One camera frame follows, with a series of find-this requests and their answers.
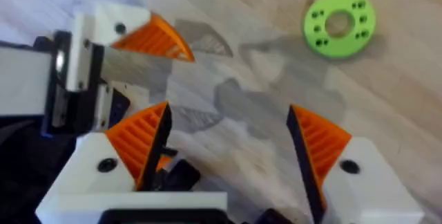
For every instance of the finger of the left gripper with wedge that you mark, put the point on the finger of the left gripper with wedge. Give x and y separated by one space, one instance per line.
145 34

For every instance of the green disc with holes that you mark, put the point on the green disc with holes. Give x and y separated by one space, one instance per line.
331 48

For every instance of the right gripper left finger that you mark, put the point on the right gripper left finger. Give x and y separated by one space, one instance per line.
103 148

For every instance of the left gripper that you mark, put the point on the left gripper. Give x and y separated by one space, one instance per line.
24 79

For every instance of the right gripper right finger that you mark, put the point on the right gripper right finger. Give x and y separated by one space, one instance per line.
366 189

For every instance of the bare white finger of the left gripper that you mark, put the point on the bare white finger of the left gripper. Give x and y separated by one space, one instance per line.
136 94

